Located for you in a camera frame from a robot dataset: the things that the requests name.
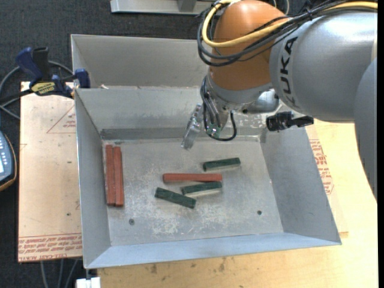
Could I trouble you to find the red-brown flat block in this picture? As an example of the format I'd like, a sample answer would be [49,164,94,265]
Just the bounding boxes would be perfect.
[162,173,223,184]
[112,146,125,208]
[104,144,116,206]

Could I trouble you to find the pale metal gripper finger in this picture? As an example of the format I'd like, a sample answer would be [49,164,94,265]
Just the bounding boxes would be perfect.
[188,103,204,133]
[181,124,200,151]

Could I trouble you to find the dark green flat block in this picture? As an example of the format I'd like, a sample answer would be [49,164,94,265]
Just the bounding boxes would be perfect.
[181,181,223,198]
[154,187,197,210]
[202,157,242,173]

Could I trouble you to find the grey metal bin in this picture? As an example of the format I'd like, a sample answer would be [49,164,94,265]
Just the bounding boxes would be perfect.
[70,34,343,270]

